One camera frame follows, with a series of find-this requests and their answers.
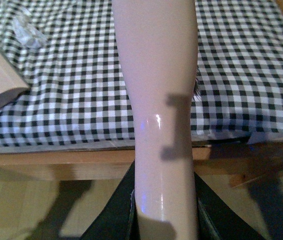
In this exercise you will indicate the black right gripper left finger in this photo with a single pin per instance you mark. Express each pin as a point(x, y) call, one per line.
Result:
point(118, 219)

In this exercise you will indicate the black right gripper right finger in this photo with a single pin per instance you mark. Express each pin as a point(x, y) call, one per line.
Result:
point(216, 220)

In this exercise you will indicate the white handled black-bristle brush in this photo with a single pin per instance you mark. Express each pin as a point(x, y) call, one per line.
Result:
point(157, 42)

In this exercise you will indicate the black white checkered cloth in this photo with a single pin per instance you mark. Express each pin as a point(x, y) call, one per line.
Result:
point(77, 92)

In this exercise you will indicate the crumpled clear plastic wrapper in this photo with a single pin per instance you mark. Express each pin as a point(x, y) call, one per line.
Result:
point(25, 32)

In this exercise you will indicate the wooden table frame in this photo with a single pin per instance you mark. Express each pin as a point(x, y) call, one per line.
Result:
point(244, 162)

